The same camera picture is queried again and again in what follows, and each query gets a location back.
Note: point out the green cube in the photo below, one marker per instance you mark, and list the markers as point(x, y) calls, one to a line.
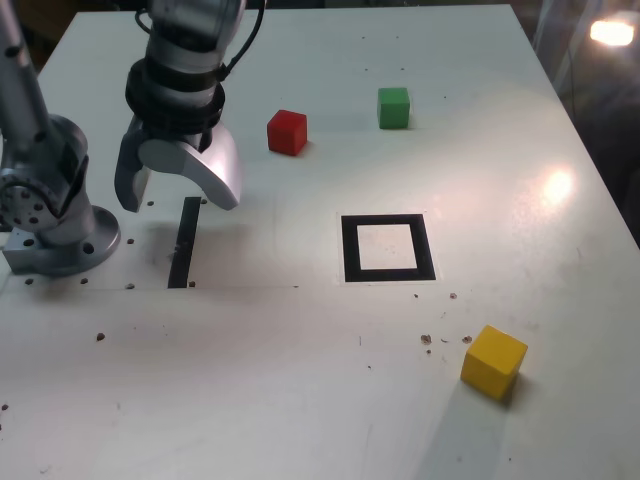
point(393, 107)

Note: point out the bright warm lamp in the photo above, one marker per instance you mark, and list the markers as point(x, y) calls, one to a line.
point(610, 33)

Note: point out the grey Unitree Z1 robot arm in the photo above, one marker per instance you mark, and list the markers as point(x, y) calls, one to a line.
point(55, 150)

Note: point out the red cube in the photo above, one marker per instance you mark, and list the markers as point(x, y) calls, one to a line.
point(286, 131)

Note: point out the black tape strip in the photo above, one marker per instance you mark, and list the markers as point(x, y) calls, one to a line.
point(184, 245)

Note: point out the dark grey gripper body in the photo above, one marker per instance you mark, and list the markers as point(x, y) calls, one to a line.
point(180, 131)

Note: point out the black tape square outline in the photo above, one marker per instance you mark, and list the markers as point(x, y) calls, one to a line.
point(350, 250)

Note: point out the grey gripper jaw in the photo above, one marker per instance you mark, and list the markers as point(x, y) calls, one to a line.
point(129, 175)
point(220, 170)

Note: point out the yellow cube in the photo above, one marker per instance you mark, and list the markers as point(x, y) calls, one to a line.
point(492, 362)

